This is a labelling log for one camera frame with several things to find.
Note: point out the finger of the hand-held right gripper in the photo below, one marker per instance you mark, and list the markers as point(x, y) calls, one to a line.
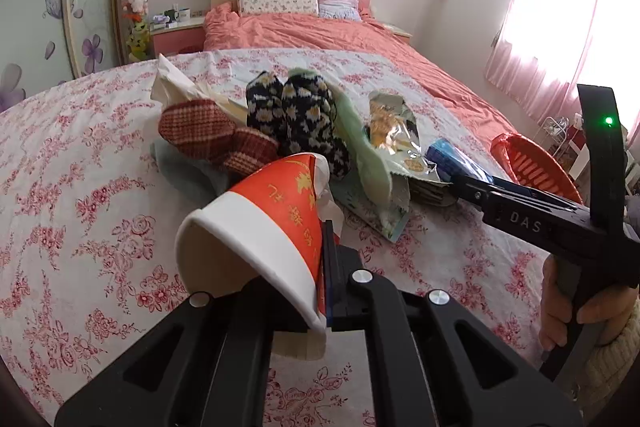
point(432, 196)
point(470, 189)

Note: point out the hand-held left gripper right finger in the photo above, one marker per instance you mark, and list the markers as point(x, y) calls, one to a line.
point(328, 272)

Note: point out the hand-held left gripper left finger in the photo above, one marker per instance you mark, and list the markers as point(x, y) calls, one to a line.
point(235, 327)

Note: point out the red plastic basket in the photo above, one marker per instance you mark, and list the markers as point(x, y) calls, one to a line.
point(535, 167)

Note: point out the light green sock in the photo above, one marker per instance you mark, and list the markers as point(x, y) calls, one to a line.
point(367, 157)

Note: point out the red and white paper cup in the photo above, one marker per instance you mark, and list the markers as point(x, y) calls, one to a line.
point(272, 219)

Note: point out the dark floral sock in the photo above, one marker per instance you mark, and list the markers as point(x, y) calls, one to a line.
point(310, 117)
point(265, 104)

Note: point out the person's right forearm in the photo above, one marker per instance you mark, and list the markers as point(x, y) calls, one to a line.
point(617, 362)

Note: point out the person's right hand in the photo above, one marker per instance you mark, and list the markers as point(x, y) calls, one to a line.
point(557, 302)

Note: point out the white tissue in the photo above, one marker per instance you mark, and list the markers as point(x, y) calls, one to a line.
point(331, 212)

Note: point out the silver snack wrapper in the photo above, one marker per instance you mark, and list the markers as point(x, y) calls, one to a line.
point(395, 132)

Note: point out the small light blue packet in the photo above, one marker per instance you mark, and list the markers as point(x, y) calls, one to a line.
point(357, 202)

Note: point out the white cabinet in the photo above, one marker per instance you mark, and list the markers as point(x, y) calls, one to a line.
point(580, 154)

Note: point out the red plaid sock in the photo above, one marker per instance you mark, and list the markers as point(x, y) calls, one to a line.
point(250, 149)
point(195, 129)

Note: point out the light blue cloth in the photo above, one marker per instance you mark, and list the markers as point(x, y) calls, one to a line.
point(187, 179)

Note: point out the bed with salmon duvet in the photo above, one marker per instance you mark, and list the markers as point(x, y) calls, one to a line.
point(320, 34)

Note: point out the pink curtain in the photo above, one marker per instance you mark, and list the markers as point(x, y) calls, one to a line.
point(565, 17)

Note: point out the floral printed cloth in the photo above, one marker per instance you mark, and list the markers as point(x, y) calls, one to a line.
point(90, 187)

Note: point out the striped pink pillow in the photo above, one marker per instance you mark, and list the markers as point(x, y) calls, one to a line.
point(339, 1)

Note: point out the white paper wrapper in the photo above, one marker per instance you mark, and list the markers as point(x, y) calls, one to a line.
point(180, 84)

